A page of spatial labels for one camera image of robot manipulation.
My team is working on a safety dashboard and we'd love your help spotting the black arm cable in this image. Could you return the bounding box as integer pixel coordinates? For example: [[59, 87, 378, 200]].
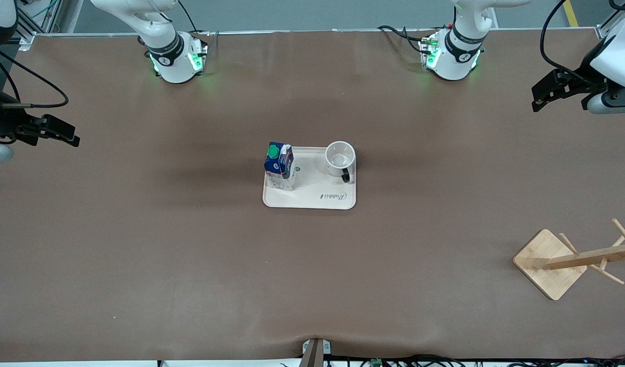
[[0, 45, 69, 109], [541, 0, 593, 85]]

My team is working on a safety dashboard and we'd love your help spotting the wooden mug tree rack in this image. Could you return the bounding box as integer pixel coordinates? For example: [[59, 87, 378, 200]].
[[512, 218, 625, 301]]

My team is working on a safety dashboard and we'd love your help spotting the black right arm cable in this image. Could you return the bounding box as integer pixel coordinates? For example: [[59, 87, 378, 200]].
[[0, 45, 69, 109]]

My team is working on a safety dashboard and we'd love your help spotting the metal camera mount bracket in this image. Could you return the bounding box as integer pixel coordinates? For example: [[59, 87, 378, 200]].
[[301, 338, 332, 367]]

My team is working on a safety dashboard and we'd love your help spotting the brown table cover mat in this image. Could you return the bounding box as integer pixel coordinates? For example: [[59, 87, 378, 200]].
[[0, 28, 625, 362]]

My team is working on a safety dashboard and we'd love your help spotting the black right base cable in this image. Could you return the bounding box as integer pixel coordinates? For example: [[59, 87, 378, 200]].
[[177, 0, 211, 36]]

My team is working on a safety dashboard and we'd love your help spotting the black left base cable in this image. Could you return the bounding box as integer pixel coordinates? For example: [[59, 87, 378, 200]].
[[378, 24, 428, 44]]

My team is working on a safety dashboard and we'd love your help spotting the aluminium frame post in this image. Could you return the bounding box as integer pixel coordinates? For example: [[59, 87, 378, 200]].
[[14, 0, 63, 51], [595, 10, 624, 39]]

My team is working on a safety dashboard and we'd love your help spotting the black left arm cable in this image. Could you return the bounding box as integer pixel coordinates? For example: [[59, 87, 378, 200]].
[[541, 0, 593, 85]]

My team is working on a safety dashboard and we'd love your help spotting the black base cable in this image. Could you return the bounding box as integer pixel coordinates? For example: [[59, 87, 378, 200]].
[[378, 24, 428, 44], [177, 0, 211, 36]]

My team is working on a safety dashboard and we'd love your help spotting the blue white milk carton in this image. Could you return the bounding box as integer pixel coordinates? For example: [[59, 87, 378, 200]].
[[264, 142, 296, 191]]

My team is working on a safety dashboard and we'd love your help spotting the cream plastic tray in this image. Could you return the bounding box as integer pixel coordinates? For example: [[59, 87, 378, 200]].
[[263, 147, 357, 210]]

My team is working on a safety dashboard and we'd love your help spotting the white cup black handle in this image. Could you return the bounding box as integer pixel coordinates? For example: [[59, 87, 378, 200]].
[[325, 141, 356, 184]]

